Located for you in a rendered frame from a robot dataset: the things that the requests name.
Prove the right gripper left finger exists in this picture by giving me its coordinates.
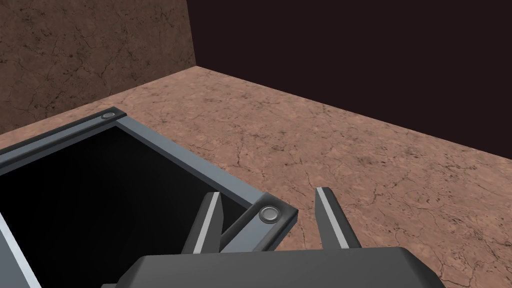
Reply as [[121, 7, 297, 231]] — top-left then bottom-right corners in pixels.
[[181, 191, 224, 255]]

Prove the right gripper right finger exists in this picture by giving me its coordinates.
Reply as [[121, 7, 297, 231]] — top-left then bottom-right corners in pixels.
[[314, 186, 363, 251]]

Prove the grey open-top box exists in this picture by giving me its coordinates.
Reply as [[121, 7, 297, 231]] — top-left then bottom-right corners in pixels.
[[0, 106, 299, 288]]

